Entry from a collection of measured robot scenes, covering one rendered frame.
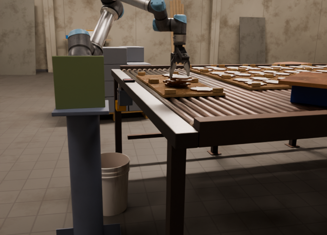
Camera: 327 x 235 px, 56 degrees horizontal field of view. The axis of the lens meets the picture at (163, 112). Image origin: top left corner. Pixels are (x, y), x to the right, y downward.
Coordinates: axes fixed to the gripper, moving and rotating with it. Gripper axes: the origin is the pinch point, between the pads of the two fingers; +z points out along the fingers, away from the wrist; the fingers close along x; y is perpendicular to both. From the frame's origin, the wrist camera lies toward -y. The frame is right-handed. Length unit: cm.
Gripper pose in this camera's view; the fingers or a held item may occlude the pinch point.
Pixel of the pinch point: (179, 77)
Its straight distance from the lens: 182.6
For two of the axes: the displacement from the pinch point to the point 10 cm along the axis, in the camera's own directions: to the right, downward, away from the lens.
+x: -9.5, 0.6, -3.2
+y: -3.2, -2.3, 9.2
